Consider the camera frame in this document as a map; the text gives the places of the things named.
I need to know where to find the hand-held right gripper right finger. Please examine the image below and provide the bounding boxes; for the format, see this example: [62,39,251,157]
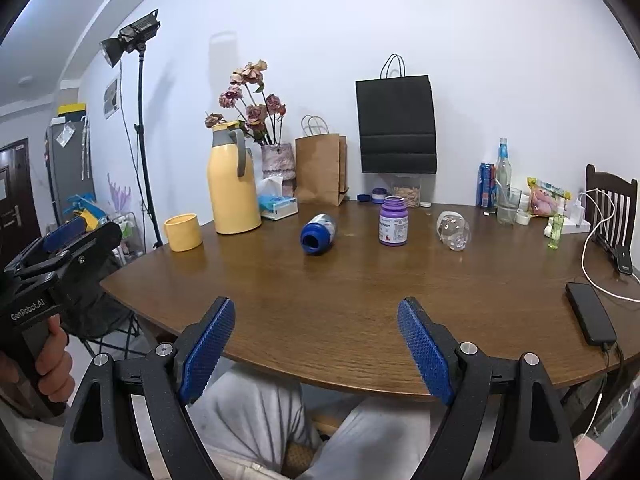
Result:
[396,296,583,480]

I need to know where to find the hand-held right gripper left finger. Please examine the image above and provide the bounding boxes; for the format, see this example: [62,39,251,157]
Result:
[52,296,237,480]

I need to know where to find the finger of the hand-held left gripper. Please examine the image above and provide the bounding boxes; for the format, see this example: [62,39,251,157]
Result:
[4,216,101,276]
[47,220,123,333]

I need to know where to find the yellow cup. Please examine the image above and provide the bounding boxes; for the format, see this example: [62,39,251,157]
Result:
[163,213,204,253]

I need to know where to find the clear glass cup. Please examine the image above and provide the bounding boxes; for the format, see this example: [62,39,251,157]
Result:
[436,210,472,252]

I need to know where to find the person's left hand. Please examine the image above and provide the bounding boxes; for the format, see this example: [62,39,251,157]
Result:
[0,326,76,406]

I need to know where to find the blue and yellow toy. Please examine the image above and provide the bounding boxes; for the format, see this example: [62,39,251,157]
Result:
[66,193,109,232]

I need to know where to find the white trolley cart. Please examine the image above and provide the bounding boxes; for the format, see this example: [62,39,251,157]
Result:
[111,211,147,267]

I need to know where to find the black folding chair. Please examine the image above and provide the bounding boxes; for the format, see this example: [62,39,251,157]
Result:
[64,280,147,362]

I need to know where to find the dark wooden door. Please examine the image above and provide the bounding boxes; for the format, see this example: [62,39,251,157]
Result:
[0,138,42,263]

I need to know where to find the grey refrigerator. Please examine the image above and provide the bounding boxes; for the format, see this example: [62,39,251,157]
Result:
[45,115,96,227]

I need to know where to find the person's grey pants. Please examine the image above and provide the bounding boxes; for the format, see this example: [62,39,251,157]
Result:
[189,364,453,480]

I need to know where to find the black studio light on stand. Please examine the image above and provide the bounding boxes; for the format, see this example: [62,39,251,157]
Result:
[99,8,166,249]

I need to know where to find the purple bottle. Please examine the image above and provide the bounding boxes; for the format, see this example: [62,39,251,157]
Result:
[378,195,410,247]

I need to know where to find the yellow box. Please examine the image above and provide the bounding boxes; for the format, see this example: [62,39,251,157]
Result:
[56,103,87,124]

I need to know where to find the woven seat chair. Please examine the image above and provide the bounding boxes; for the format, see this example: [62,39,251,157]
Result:
[281,404,362,479]

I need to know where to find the clear container of nuts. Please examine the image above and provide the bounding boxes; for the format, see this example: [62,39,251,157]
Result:
[391,174,423,209]

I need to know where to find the blue-capped lying bottle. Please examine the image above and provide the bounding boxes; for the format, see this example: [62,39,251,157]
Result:
[299,213,338,257]

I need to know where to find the blue tissue box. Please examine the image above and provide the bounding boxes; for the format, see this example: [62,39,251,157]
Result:
[256,176,300,221]

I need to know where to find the yellow thermos jug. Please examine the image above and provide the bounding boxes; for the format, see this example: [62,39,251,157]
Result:
[206,120,263,235]

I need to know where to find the clear glass tumbler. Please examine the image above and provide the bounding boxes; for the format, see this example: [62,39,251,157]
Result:
[496,187,523,226]

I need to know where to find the black phone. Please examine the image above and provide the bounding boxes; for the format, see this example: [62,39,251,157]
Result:
[565,282,618,346]

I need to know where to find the blue drink can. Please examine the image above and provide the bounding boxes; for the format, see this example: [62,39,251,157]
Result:
[478,162,498,210]

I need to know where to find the small green bottle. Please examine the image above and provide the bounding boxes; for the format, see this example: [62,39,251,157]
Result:
[547,213,565,250]

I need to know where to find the pink snack bag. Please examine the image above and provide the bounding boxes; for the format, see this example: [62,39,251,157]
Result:
[529,188,559,217]

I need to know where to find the tall glass bottle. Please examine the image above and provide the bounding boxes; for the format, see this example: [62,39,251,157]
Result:
[494,137,514,211]

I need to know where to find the white power strip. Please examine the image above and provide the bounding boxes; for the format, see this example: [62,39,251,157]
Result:
[559,217,594,235]

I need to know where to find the pink vase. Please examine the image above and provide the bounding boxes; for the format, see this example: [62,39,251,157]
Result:
[260,142,297,197]

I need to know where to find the yellow green snack packet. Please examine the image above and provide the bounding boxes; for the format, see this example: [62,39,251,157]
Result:
[526,176,572,202]

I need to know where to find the pink cloth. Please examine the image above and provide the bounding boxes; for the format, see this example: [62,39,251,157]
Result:
[569,434,610,480]

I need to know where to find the brown paper bag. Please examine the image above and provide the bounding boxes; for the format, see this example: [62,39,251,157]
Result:
[294,114,350,207]

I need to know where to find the black clip device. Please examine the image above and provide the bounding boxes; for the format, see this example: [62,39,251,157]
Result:
[592,239,637,276]

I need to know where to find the dried pink flowers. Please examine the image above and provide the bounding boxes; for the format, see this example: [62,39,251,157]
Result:
[203,59,287,147]

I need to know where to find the black paper bag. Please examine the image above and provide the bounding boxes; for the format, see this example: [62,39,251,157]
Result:
[355,53,439,175]

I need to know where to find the dark wooden chair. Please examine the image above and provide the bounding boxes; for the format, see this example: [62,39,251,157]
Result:
[584,163,640,272]

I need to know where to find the wall poster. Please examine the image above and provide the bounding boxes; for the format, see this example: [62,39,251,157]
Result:
[103,78,122,120]

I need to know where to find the white charging cable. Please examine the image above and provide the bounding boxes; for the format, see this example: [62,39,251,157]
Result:
[579,188,640,304]

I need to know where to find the black cable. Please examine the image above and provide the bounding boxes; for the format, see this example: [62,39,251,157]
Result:
[601,341,627,413]

